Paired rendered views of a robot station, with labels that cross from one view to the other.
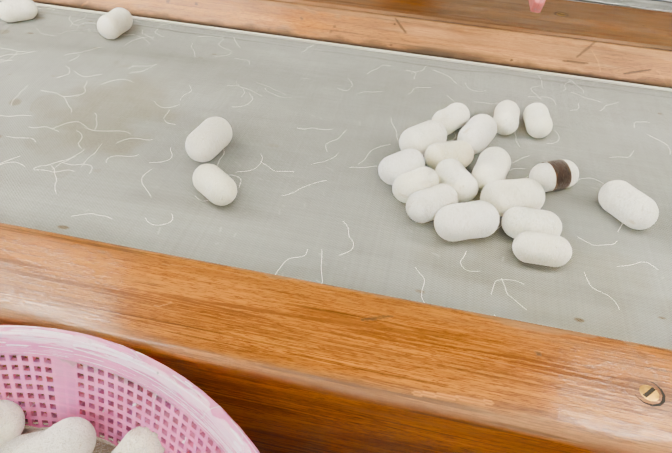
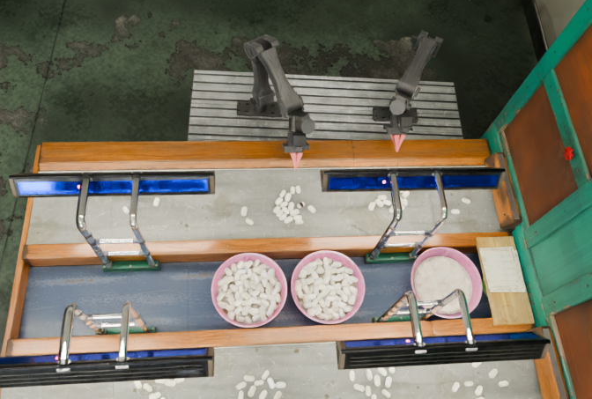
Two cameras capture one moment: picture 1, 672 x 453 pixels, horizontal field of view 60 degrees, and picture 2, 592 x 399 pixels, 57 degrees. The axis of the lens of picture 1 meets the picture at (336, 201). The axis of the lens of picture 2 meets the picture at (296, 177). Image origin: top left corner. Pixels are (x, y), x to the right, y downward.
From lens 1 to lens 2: 1.79 m
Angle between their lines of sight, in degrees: 27
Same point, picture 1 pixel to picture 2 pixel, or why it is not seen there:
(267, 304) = (266, 242)
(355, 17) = (257, 162)
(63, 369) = (247, 255)
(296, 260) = (265, 232)
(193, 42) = (224, 176)
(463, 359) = (290, 244)
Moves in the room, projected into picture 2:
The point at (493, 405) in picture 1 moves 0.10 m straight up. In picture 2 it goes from (293, 248) to (296, 240)
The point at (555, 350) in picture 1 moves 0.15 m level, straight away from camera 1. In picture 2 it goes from (299, 240) to (312, 205)
